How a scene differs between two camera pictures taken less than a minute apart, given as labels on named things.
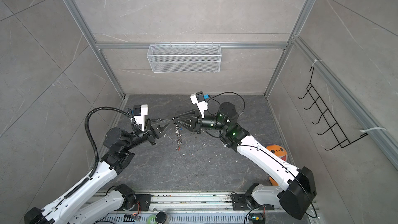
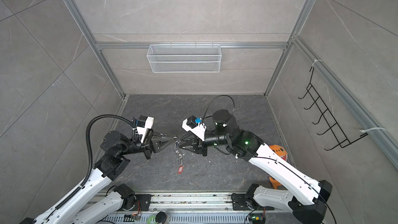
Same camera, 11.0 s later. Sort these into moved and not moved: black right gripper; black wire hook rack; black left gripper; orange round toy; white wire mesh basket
Moved: black right gripper; black left gripper
Not moved: white wire mesh basket; orange round toy; black wire hook rack
